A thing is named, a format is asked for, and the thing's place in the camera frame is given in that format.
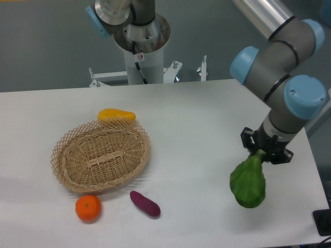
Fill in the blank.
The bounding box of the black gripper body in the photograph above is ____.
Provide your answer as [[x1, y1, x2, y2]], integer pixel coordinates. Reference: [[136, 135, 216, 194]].
[[256, 130, 287, 162]]

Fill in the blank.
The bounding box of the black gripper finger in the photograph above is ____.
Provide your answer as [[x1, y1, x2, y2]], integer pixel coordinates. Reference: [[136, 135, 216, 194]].
[[269, 149, 294, 165], [240, 127, 258, 156]]

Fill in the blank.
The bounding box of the green bok choy vegetable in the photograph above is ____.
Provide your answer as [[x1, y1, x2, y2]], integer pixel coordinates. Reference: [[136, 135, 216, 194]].
[[230, 149, 266, 208]]

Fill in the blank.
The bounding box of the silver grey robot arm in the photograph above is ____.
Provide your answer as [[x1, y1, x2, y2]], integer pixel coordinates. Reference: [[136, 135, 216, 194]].
[[85, 1, 327, 164]]

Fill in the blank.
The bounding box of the black box at table edge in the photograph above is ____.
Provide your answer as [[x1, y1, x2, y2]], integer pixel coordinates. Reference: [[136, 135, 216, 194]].
[[312, 209, 330, 237]]

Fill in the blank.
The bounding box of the purple sweet potato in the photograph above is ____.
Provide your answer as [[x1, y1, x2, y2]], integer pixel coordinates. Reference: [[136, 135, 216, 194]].
[[129, 191, 161, 219]]

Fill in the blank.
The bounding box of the woven wicker basket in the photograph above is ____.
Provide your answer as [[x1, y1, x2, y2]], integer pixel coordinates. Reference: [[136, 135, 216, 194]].
[[51, 118, 151, 193]]

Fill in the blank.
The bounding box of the orange tangerine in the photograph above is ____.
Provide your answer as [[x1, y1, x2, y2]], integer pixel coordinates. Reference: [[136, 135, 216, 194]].
[[75, 195, 101, 222]]

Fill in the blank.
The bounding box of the white metal frame bracket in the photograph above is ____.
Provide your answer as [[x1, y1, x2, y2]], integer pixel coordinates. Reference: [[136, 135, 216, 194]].
[[88, 55, 209, 87]]

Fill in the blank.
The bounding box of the black cable on pedestal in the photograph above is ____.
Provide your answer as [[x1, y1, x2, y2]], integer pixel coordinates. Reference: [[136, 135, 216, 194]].
[[131, 40, 149, 85]]

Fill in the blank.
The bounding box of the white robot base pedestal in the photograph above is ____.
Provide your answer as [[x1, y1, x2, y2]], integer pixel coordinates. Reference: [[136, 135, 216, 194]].
[[113, 14, 171, 85]]

